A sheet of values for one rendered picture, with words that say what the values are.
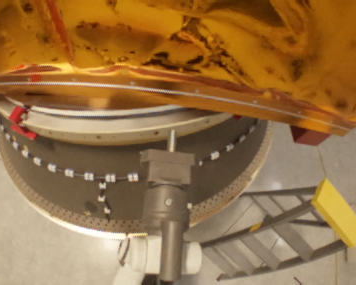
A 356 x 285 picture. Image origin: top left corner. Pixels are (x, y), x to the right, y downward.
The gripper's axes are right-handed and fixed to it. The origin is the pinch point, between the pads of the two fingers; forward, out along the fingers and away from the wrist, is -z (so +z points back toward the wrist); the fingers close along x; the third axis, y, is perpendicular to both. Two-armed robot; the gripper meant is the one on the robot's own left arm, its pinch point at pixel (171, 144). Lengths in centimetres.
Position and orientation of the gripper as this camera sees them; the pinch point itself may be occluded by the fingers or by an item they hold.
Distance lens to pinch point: 41.4
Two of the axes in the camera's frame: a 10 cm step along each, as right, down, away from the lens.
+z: -0.5, 8.7, -4.9
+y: -1.4, 4.8, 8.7
